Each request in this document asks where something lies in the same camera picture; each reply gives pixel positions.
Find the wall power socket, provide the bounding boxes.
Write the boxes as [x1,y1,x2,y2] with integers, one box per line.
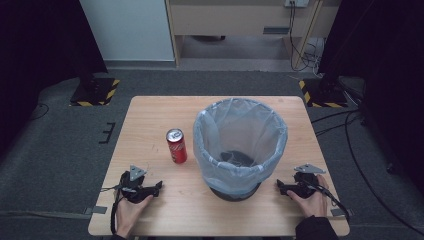
[283,0,310,9]

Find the black hanging cables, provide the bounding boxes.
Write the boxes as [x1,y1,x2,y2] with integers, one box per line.
[288,0,325,73]

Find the person's right hand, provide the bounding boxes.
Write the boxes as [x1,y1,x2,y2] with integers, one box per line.
[286,174,330,219]

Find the hand-held gripper cable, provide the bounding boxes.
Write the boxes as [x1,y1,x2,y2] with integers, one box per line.
[308,181,352,224]
[99,183,129,235]

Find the grey tape strip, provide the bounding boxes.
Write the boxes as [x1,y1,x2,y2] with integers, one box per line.
[82,205,109,216]
[329,207,355,218]

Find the person's left hand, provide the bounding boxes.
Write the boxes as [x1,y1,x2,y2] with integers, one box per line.
[114,194,155,239]

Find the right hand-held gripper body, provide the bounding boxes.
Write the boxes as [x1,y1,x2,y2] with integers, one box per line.
[288,162,327,200]

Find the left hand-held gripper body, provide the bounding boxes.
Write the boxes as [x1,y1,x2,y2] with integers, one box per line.
[119,164,152,205]

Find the red soda can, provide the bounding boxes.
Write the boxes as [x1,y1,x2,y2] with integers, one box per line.
[165,128,189,165]

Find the left hand-held gripper cable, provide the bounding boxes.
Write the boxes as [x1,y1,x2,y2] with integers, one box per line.
[99,183,129,235]

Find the right hand-held gripper cable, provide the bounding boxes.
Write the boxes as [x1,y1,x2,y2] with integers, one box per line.
[308,181,352,224]

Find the dark curtain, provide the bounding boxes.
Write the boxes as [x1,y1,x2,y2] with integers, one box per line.
[318,0,424,194]
[0,0,109,158]

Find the black stand base striped edge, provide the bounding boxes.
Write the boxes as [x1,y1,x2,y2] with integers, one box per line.
[69,77,121,108]
[298,77,350,109]

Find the black floor tape marks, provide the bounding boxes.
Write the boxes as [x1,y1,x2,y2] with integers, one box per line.
[98,121,117,145]

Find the black floor cable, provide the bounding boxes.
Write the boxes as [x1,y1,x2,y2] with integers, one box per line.
[310,108,424,236]

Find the black trash bin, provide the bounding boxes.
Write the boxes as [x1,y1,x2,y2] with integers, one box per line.
[208,149,263,203]

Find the trash bin with plastic liner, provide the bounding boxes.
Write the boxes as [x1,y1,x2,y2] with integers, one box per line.
[192,97,289,197]

